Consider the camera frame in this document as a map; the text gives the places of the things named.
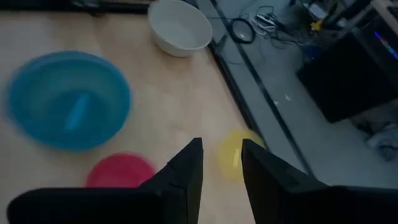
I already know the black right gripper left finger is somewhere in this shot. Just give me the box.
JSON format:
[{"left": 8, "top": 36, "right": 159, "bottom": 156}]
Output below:
[{"left": 6, "top": 138, "right": 205, "bottom": 224}]

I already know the coiled black cable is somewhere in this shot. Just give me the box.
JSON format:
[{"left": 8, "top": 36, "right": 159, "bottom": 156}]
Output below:
[{"left": 228, "top": 17, "right": 257, "bottom": 45}]

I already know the crumpled grey cloth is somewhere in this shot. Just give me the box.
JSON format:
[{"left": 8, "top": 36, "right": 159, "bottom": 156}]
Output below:
[{"left": 351, "top": 102, "right": 398, "bottom": 162}]

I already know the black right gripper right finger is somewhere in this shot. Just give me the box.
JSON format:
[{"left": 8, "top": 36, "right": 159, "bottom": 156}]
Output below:
[{"left": 241, "top": 139, "right": 398, "bottom": 224}]

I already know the white bowl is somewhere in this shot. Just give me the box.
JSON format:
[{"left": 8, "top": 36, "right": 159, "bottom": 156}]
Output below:
[{"left": 147, "top": 0, "right": 213, "bottom": 58}]

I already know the white desk frame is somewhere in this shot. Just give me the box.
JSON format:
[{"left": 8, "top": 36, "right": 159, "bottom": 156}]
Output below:
[{"left": 323, "top": 0, "right": 398, "bottom": 40}]

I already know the small yellow object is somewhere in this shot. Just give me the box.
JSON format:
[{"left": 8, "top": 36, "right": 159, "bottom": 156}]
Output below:
[{"left": 310, "top": 19, "right": 325, "bottom": 32}]

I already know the white cable bundle power strip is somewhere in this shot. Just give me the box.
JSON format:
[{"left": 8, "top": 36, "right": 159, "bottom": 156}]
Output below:
[{"left": 249, "top": 5, "right": 282, "bottom": 37}]

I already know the small yellow bowl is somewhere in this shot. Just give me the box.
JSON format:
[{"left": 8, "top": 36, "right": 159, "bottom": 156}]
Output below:
[{"left": 216, "top": 129, "right": 266, "bottom": 180}]

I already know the black computer case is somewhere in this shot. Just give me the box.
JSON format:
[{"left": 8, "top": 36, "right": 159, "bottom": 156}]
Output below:
[{"left": 295, "top": 18, "right": 398, "bottom": 124}]

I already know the large blue bowl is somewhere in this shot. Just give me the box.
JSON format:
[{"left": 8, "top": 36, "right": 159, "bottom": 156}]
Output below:
[{"left": 4, "top": 50, "right": 133, "bottom": 152}]

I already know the small red bowl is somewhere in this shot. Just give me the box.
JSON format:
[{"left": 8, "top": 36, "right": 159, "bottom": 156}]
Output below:
[{"left": 85, "top": 152, "right": 157, "bottom": 189}]

